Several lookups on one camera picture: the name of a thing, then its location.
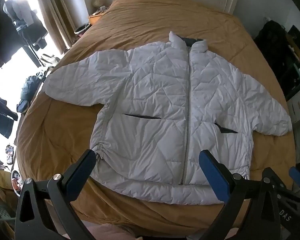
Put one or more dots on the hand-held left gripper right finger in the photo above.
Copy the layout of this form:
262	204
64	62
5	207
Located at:
213	177

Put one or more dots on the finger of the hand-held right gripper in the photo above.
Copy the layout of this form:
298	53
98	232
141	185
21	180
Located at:
298	177

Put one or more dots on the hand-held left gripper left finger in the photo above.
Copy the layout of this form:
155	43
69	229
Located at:
80	175

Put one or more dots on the white puffer jacket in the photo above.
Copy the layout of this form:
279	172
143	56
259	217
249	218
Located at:
152	92

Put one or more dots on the hanging dark clothes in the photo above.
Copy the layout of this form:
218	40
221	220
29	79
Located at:
30	27

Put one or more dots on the dark backpack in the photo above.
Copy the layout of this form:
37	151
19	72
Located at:
30	90

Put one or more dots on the dark shelf unit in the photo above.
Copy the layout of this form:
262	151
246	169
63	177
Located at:
296	62

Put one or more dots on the black bag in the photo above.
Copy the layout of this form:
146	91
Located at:
270	37

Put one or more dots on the round bin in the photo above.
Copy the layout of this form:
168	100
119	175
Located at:
82	28

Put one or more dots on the wooden nightstand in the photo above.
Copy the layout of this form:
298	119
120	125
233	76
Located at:
96	18

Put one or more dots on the beige curtain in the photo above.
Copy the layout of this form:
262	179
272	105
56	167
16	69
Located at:
60	10

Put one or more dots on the round pale ornament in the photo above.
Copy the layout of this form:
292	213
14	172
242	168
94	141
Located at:
97	2

